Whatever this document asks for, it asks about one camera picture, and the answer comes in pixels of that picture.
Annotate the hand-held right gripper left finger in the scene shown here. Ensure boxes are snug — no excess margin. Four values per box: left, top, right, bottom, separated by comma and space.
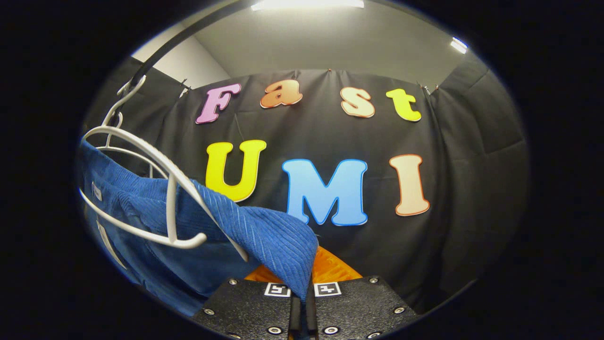
191, 264, 302, 340

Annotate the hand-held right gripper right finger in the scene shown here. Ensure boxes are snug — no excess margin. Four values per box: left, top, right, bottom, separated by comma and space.
304, 246, 419, 340

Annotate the blue corduroy jacket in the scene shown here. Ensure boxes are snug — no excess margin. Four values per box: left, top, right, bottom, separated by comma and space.
75, 139, 319, 317

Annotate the white plastic hanger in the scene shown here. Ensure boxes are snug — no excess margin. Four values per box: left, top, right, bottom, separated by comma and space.
78, 76, 249, 263

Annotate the black clothes rack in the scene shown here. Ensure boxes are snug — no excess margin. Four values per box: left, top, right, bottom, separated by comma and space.
128, 0, 251, 90

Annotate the black backdrop cloth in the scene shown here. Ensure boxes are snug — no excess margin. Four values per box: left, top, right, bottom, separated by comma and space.
83, 57, 529, 315

